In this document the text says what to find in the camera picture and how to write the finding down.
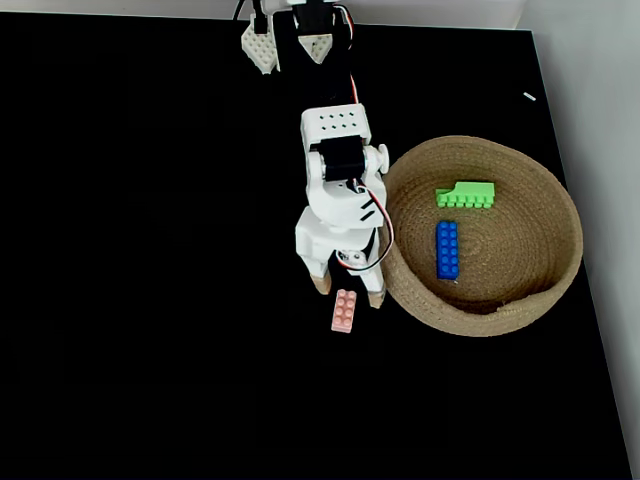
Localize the thin arm wire bundle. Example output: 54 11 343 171
333 3 361 107

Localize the pink lego block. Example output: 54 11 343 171
330 288 358 335

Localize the green lego block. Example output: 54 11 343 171
434 181 496 209

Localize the woven rope basket tray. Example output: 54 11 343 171
367 135 585 338

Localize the blue lego block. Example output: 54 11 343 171
435 220 460 281

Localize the red black gripper cable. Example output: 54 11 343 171
344 179 397 272

